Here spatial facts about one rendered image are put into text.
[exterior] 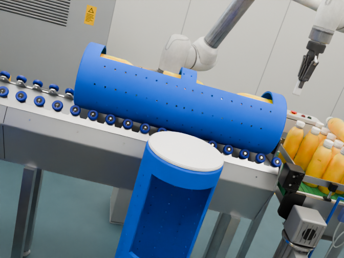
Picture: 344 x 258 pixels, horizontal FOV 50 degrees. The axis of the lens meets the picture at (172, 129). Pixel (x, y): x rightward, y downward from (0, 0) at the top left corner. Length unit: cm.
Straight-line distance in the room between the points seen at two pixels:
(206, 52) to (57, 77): 143
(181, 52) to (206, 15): 232
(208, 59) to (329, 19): 89
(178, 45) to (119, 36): 227
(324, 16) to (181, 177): 88
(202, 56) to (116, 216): 118
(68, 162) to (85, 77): 41
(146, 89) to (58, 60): 178
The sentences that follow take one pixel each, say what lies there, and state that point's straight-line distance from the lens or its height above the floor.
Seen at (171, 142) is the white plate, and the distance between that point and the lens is 132.
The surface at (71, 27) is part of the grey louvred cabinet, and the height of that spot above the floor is 102.
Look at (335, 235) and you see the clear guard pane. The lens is 178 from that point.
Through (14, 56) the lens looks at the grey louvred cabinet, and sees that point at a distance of 325.
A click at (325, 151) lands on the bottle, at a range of 172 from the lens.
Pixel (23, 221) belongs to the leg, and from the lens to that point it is 194.
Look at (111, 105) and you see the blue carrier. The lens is 153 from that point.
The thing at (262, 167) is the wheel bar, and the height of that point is 93.
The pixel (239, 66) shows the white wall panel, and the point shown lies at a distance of 470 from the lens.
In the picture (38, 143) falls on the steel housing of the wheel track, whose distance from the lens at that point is 167.
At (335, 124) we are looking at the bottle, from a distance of 187.
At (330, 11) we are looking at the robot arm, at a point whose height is 162.
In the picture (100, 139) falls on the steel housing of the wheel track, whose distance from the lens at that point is 159.
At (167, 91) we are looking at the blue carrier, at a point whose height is 115.
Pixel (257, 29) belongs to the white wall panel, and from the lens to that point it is 467.
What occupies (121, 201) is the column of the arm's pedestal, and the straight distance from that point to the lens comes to 247.
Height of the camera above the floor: 155
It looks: 21 degrees down
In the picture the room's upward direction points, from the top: 17 degrees clockwise
